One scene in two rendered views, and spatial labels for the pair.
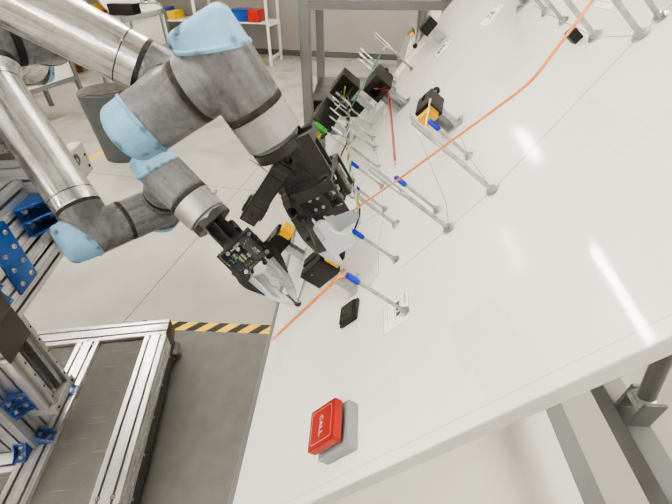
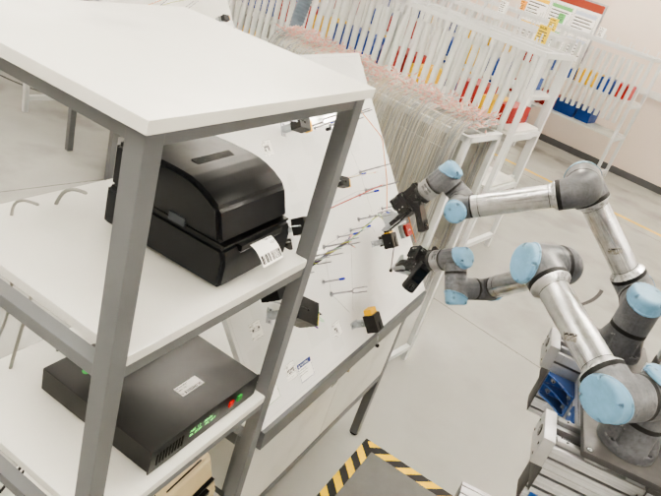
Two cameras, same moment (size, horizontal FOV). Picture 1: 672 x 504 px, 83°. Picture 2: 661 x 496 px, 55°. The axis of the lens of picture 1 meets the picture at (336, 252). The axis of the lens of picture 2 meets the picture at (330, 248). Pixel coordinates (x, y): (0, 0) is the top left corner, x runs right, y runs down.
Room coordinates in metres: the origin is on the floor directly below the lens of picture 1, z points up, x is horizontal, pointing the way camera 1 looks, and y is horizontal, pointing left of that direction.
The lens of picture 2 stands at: (2.56, 0.57, 2.11)
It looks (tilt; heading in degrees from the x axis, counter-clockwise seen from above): 27 degrees down; 200
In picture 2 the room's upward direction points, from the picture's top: 18 degrees clockwise
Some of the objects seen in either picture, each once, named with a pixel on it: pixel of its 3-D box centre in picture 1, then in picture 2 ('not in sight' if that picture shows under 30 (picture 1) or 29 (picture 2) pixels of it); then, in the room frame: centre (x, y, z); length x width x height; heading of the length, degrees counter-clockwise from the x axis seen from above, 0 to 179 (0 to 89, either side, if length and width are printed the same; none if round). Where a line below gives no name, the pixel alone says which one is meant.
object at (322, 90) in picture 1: (354, 96); (155, 383); (1.63, -0.08, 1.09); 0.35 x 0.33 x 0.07; 177
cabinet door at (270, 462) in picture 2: not in sight; (290, 434); (1.04, 0.08, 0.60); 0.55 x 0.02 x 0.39; 177
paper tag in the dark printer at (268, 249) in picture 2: not in sight; (266, 250); (1.60, 0.09, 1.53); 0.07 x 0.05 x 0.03; 179
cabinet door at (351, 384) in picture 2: not in sight; (365, 365); (0.49, 0.11, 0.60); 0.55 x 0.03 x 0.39; 177
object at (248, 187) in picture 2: not in sight; (204, 199); (1.59, -0.08, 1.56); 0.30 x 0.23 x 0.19; 89
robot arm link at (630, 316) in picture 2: not in sight; (639, 307); (0.49, 0.87, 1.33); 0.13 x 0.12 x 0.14; 7
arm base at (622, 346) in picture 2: not in sight; (622, 338); (0.50, 0.87, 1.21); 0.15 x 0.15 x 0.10
